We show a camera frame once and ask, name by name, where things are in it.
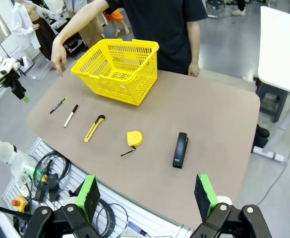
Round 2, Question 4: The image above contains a person in navy t-shirt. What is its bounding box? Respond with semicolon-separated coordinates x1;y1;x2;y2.
105;0;209;75

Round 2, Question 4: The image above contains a clear plastic bin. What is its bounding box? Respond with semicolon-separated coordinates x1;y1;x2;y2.
27;59;52;81

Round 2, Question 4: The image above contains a dark stool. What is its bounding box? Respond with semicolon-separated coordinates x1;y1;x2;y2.
255;80;290;123

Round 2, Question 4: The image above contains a yellow emergency stop button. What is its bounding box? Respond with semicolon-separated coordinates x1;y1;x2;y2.
10;195;29;213

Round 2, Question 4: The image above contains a yellow plastic shopping basket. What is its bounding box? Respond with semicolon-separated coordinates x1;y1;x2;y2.
71;38;160;107

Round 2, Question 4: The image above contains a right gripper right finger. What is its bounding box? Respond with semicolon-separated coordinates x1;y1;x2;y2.
190;173;272;238

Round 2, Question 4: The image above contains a thick black hose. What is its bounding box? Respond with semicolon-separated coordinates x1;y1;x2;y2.
0;200;33;221

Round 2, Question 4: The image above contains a slotted aluminium base plate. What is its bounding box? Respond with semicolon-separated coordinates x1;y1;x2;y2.
2;137;194;238

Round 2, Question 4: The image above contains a yellow utility knife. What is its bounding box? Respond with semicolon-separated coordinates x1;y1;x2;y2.
83;115;106;143

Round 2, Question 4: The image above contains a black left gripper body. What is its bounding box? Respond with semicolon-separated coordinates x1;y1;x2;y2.
0;74;27;100

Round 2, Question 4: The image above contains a black stapler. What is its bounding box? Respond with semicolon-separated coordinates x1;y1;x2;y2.
172;132;189;170

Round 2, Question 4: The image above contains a person's left hand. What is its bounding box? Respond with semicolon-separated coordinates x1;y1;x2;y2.
188;63;200;77

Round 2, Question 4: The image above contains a black power adapter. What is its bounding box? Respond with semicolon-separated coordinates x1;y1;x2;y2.
47;173;60;193

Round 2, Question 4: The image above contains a person's left forearm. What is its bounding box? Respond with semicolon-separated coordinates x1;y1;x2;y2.
186;21;201;65

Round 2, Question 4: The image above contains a yellow tape measure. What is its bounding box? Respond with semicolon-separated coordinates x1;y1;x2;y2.
120;130;143;157

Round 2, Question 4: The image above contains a white marker black cap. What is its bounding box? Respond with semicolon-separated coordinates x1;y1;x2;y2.
63;104;79;128

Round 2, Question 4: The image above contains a black backpack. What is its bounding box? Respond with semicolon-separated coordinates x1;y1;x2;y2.
253;123;271;149

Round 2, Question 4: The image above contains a black pen yellow tip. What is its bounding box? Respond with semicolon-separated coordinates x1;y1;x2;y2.
49;97;67;115

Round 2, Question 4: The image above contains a mannequin in white shirt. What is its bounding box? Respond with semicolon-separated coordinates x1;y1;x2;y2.
10;0;58;62

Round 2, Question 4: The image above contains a person's right hand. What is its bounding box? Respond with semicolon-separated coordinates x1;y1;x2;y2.
51;41;67;77

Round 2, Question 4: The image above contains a large white table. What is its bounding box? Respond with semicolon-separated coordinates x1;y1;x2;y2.
252;6;290;164

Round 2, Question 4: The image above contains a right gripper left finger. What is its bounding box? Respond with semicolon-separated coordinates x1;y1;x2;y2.
23;175;105;238

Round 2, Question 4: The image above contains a black coiled cable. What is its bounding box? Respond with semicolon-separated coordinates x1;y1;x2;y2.
32;150;71;192
94;198;130;238

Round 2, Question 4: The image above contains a mannequin in orange pants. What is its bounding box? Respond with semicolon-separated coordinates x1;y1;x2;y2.
103;7;131;38

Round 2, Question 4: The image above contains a person's right forearm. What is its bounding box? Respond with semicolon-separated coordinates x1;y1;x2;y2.
53;0;111;48

